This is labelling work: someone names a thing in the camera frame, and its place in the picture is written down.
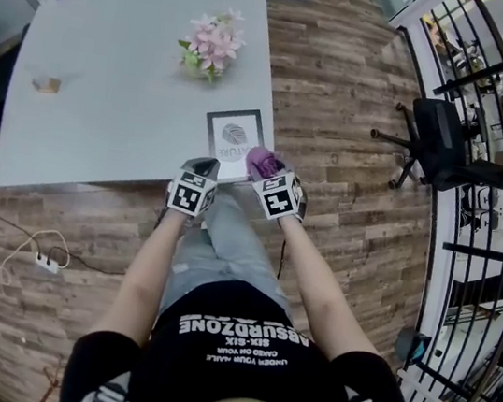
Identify purple wiping cloth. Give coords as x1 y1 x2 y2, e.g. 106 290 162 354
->
241 144 289 186

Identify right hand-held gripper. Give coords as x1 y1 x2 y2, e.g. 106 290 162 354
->
245 156 315 226

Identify black office chair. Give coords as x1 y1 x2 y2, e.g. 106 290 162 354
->
361 90 503 208

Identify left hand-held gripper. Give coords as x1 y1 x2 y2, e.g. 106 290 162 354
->
164 151 223 222

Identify person's black printed shirt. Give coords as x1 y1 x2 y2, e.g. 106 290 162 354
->
58 255 424 402

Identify person's right forearm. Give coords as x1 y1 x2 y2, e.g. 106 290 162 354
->
255 213 402 373

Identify black floor cable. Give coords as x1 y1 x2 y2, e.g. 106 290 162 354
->
0 197 136 279

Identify person's grey jeans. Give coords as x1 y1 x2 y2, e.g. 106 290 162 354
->
159 183 313 339

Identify white power strip with cable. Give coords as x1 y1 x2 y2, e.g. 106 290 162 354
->
0 221 76 294

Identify black and teal device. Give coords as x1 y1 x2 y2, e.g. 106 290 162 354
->
394 326 433 369

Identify grey table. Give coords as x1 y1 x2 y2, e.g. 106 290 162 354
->
0 0 299 230

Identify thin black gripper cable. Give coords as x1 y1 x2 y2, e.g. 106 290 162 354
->
274 236 290 280

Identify pink flowers in pot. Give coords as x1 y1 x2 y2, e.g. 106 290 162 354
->
172 0 253 89

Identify wooden sticks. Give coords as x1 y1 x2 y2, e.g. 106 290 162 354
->
37 352 67 402

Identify black metal railing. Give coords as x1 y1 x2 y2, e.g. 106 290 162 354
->
338 0 503 402

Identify black framed picture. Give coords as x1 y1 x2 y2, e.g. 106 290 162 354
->
195 101 281 190

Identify person's left forearm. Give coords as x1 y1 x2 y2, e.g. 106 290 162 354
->
90 201 189 349

